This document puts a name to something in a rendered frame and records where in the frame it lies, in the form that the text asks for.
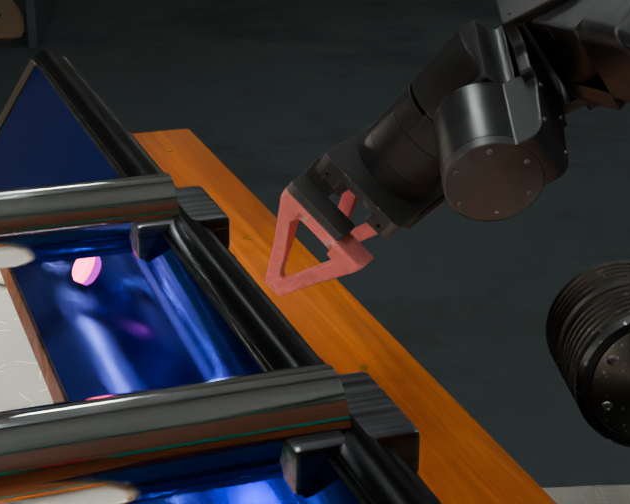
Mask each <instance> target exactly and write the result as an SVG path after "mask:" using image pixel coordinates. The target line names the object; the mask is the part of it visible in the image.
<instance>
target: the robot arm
mask: <svg viewBox="0 0 630 504"><path fill-rule="evenodd" d="M495 1H496V5H497V9H498V14H499V18H500V22H501V26H500V27H499V28H496V29H491V28H489V27H487V26H485V25H483V24H480V23H478V22H476V21H474V20H473V21H467V22H464V23H463V24H462V25H461V26H460V27H459V28H458V29H457V30H456V31H455V33H454V34H453V35H452V36H451V37H450V38H449V39H448V41H447V42H446V43H445V44H444V45H443V46H442V47H441V48H440V50H439V51H438V52H437V53H436V54H435V55H434V56H433V57H432V59H431V60H430V61H429V62H428V63H427V64H426V65H425V66H424V68H423V69H422V70H421V71H420V72H419V73H418V74H417V75H416V77H415V78H414V79H413V82H412V85H411V84H409V85H408V87H407V88H406V89H404V90H403V91H402V92H401V93H400V95H399V96H398V97H397V98H396V99H395V100H394V101H393V102H392V104H391V105H390V106H389V107H388V108H387V109H386V110H385V111H384V113H383V114H382V115H381V116H380V117H379V118H378V119H377V120H376V122H374V123H373V124H371V125H369V126H368V127H366V128H364V129H363V130H361V131H360V132H358V133H356V134H355V135H353V136H351V137H350V138H348V139H347V140H345V141H343V142H342V143H340V144H338V145H337V146H335V147H333V148H332V149H330V150H329V151H327V152H326V153H324V154H322V155H321V156H319V157H318V158H317V159H316V161H315V162H314V163H313V164H312V165H311V166H310V167H309V169H308V170H307V171H306V172H305V173H303V174H302V175H300V176H298V177H297V178H295V179H294V180H293V181H292V182H291V183H290V184H289V185H288V186H287V187H286V189H285V190H284V191H283V192H282V194H281V197H280V204H279V211H278V219H277V226H276V233H275V239H274V245H273V249H272V253H271V257H270V261H269V265H268V269H267V273H266V277H265V283H266V284H267V285H268V286H269V287H270V288H271V289H272V290H273V291H274V292H275V293H276V294H277V295H278V296H283V295H286V294H288V293H291V292H294V291H297V290H300V289H303V288H305V287H308V286H311V285H314V284H317V283H320V282H324V281H327V280H331V279H334V278H337V277H341V276H344V275H347V274H351V273H354V272H357V271H359V270H361V269H362V268H363V267H364V266H366V265H367V264H368V263H369V262H371V261H372V260H373V259H374V257H373V256H372V255H371V254H370V253H369V252H368V251H367V250H366V249H365V248H364V247H363V246H362V245H361V244H360V243H359V242H360V241H363V240H365V239H368V238H370V237H372V236H375V235H377V234H378V235H379V236H381V237H382V238H384V239H390V238H391V237H392V236H393V234H394V233H395V232H397V231H398V230H399V229H401V228H402V227H405V228H411V227H412V226H413V225H415V224H416V223H417V222H418V221H420V220H421V219H422V218H423V217H425V216H426V215H427V214H428V213H430V212H432V211H433V210H434V209H436V208H437V207H438V206H439V205H440V204H441V203H442V202H443V201H444V200H445V199H446V201H447V202H448V204H449V205H450V206H451V207H452V208H453V209H454V210H455V211H456V212H458V213H459V214H461V215H462V216H465V217H467V218H470V219H474V220H479V221H497V220H503V219H507V218H510V217H512V216H515V215H517V214H519V213H521V212H522V211H524V210H525V209H527V208H528V207H529V206H530V205H531V204H532V203H533V202H534V201H535V200H536V199H537V197H538V196H539V194H540V192H541V190H542V187H543V186H544V185H546V184H548V183H550V182H552V181H555V180H557V179H558V178H560V177H561V176H562V175H563V174H564V173H565V172H566V170H567V168H568V165H569V163H568V151H567V148H566V140H565V133H564V127H566V126H567V122H566V118H565V115H566V114H568V113H570V112H572V111H574V110H577V109H579V108H581V107H583V106H585V105H586V107H587V108H588V110H591V109H593V108H595V107H597V106H599V105H603V106H606V107H610V108H613V109H617V110H621V109H622V108H623V107H624V105H625V104H626V103H627V102H629V103H630V0H495ZM510 41H511V43H510ZM333 193H334V194H336V195H337V196H340V195H342V196H341V199H340V202H339V205H338V207H337V206H336V205H335V204H334V203H333V202H332V201H331V200H330V199H329V198H328V196H330V195H331V194H333ZM358 200H359V201H360V202H361V203H362V204H363V205H364V206H365V207H366V208H367V209H368V210H369V211H370V212H371V213H370V214H369V215H368V216H367V217H366V218H365V221H366V223H364V224H361V225H359V226H357V227H355V225H354V224H353V222H352V221H351V220H350V219H351V216H352V214H353V211H354V209H355V206H356V204H357V201H358ZM299 220H301V221H302V222H303V223H304V224H305V225H306V226H307V227H308V228H309V229H310V230H311V231H312V232H313V233H314V234H315V235H316V236H317V237H318V238H319V239H320V240H321V241H322V242H323V243H324V245H325V246H326V247H327V248H328V250H329V252H328V253H327V256H328V257H329V258H330V259H331V260H329V261H327V262H324V263H321V264H319V265H316V266H314V267H311V268H309V269H306V270H303V271H301V272H298V273H296V274H293V275H291V276H288V275H286V274H285V272H284V269H285V266H286V263H287V259H288V256H289V253H290V249H291V246H292V243H293V240H294V236H295V233H296V230H297V226H298V223H299Z"/></svg>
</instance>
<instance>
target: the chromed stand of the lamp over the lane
mask: <svg viewBox="0 0 630 504"><path fill-rule="evenodd" d="M178 203H179V204H180V206H181V207H182V208H183V209H184V211H185V212H186V213H187V214H188V215H189V217H190V218H191V219H193V220H195V221H197V222H199V223H200V224H201V225H203V226H204V227H205V228H209V229H210V230H211V231H212V232H213V234H214V235H215V236H216V237H217V238H218V240H219V241H220V242H221V243H222V244H223V245H224V247H225V248H226V249H228V248H229V245H230V228H229V218H228V216H227V215H226V213H225V212H224V211H223V210H222V209H221V208H220V207H219V206H218V204H217V203H216V202H215V201H214V200H213V199H212V198H211V197H210V195H209V194H208V193H207V192H206V191H205V190H204V189H203V188H202V187H200V186H191V187H182V188H175V186H174V182H173V180H172V178H171V176H170V174H168V173H160V174H150V175H141V176H131V177H121V178H112V179H102V180H93V181H83V182H74V183H64V184H55V185H45V186H35V187H26V188H16V189H7V190H0V268H8V267H16V266H25V265H33V264H41V263H49V262H58V261H66V260H74V259H82V258H91V257H99V256H107V255H116V254H124V253H132V252H134V253H135V255H136V256H137V258H138V259H140V260H145V258H146V257H147V256H148V254H149V252H150V250H151V248H152V247H153V245H154V243H155V241H156V240H157V238H158V236H159V234H160V233H164V232H165V230H166V229H167V228H168V227H169V226H170V225H171V224H172V223H173V221H174V219H173V217H172V216H174V215H178V214H180V212H179V205H178ZM349 412H350V414H351V415H352V416H353V417H354V418H355V420H356V421H357V422H358V423H359V425H360V426H361V427H362V428H363V429H364V431H365V432H366V433H367V434H368V435H369V436H371V437H373V438H374V439H376V440H378V441H380V442H381V443H382V444H383V445H384V444H385V446H386V447H387V448H391V447H393V449H394V450H395V451H396V452H397V453H398V455H399V456H400V457H401V458H402V459H403V461H404V462H405V463H406V464H407V465H408V467H409V468H410V469H411V470H412V471H413V473H414V474H416V473H417V472H418V470H419V447H420V433H419V431H418V429H417V427H416V426H415V425H414V424H413V423H412V422H411V421H410V420H409V418H408V417H407V416H406V415H405V414H404V413H403V412H402V411H401V409H400V408H399V407H398V406H397V405H396V404H395V403H394V402H393V401H392V399H391V398H390V397H389V396H388V395H387V394H386V393H385V392H384V390H383V389H382V388H381V387H380V386H379V385H378V384H377V383H376V381H375V380H374V379H373V378H372V377H371V376H370V375H369V374H368V373H366V372H362V371H359V372H353V373H346V374H340V375H337V373H336V371H335V369H334V368H333V367H332V366H331V365H329V364H327V363H325V362H324V363H318V364H311V365H305V366H298V367H291V368H285V369H278V370H272V371H265V372H258V373H252V374H245V375H239V376H232V377H225V378H219V379H212V380H206V381H199V382H192V383H186V384H179V385H173V386H166V387H159V388H153V389H146V390H140V391H133V392H126V393H120V394H113V395H107V396H100V397H93V398H87V399H80V400H74V401H67V402H60V403H54V404H47V405H41V406H34V407H27V408H21V409H14V410H8V411H1V412H0V504H134V503H140V502H146V501H151V500H157V499H163V498H168V497H174V496H180V495H185V494H191V493H197V492H202V491H208V490H214V489H219V488H225V487H231V486H237V485H242V484H248V483H254V482H259V481H265V480H271V479H276V478H282V477H284V479H285V480H286V482H287V483H288V485H289V486H290V488H291V489H292V491H293V492H294V494H297V495H304V494H305V493H306V492H307V490H308V489H309V487H310V486H311V484H312V482H313V481H314V479H315V477H316V476H317V474H318V472H319V471H320V469H321V467H322V466H323V464H324V462H325V461H326V459H327V458H332V457H333V455H334V454H335V453H336V452H337V451H338V449H339V448H340V446H342V445H343V443H344V441H345V437H344V436H343V434H342V433H341V432H340V431H342V430H345V429H348V428H351V422H350V415H349Z"/></svg>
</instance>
